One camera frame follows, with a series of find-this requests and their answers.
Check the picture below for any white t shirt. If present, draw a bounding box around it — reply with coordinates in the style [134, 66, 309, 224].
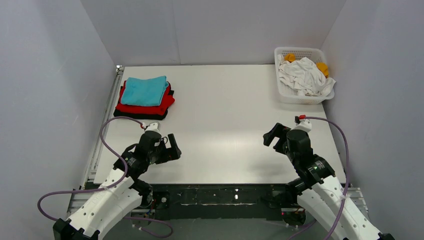
[277, 54, 336, 97]

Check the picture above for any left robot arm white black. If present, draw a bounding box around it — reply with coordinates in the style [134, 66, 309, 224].
[52, 130, 182, 240]

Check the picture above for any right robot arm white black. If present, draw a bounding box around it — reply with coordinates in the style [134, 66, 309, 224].
[263, 120, 393, 240]

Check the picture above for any white plastic basket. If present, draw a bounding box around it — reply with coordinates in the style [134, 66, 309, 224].
[274, 47, 335, 105]

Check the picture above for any folded black t shirt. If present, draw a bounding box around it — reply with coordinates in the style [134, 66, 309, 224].
[113, 109, 168, 121]

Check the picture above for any folded red t shirt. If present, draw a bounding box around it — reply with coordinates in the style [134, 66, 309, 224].
[115, 81, 175, 116]

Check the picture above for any folded cyan t shirt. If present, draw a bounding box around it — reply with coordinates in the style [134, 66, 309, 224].
[120, 75, 168, 107]

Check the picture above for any orange t shirt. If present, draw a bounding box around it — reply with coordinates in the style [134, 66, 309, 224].
[284, 53, 329, 78]

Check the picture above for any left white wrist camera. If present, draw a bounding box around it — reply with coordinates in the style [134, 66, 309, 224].
[144, 121, 162, 135]

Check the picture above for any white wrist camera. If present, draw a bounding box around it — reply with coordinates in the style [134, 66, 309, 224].
[293, 114, 312, 133]
[144, 121, 162, 135]

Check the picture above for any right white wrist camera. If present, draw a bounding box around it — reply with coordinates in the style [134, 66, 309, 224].
[293, 114, 312, 133]

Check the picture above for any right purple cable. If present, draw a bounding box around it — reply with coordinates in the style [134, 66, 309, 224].
[288, 115, 351, 240]

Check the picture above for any purple cable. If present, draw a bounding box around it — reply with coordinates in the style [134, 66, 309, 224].
[288, 115, 351, 240]
[37, 115, 174, 239]

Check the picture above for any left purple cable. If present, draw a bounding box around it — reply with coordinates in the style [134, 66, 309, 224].
[37, 115, 174, 239]

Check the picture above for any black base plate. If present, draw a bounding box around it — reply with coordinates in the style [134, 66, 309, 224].
[132, 183, 307, 225]

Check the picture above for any aluminium frame rail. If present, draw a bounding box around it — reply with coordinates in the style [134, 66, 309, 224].
[66, 65, 125, 213]

